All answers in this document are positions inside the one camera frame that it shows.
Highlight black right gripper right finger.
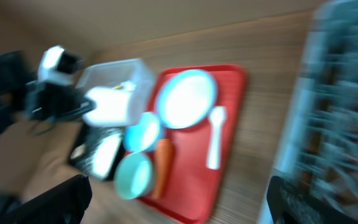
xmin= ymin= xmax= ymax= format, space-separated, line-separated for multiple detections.
xmin=267 ymin=176 xmax=358 ymax=224

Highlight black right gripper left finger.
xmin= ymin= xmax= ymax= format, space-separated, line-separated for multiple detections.
xmin=0 ymin=174 xmax=92 ymax=224

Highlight green bowl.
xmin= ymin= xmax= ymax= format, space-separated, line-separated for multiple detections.
xmin=114 ymin=152 xmax=155 ymax=200

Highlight light blue bowl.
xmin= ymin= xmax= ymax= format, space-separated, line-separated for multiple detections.
xmin=123 ymin=111 xmax=165 ymax=152

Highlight orange carrot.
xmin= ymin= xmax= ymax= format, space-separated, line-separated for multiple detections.
xmin=152 ymin=139 xmax=175 ymax=200

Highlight light blue plate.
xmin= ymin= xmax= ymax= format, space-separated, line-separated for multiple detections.
xmin=155 ymin=69 xmax=218 ymax=129

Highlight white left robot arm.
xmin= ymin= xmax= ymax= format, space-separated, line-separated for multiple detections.
xmin=0 ymin=45 xmax=125 ymax=223

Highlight grey dishwasher rack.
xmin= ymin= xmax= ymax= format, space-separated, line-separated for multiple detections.
xmin=258 ymin=1 xmax=358 ymax=223

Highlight black tray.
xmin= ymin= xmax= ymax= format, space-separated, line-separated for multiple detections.
xmin=68 ymin=124 xmax=125 ymax=181

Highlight red tray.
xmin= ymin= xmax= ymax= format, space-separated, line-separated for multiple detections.
xmin=138 ymin=64 xmax=247 ymax=223

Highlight white plastic spoon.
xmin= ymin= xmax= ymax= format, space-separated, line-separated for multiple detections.
xmin=206 ymin=106 xmax=227 ymax=170

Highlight clear plastic bin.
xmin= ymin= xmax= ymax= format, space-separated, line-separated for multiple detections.
xmin=76 ymin=58 xmax=156 ymax=128

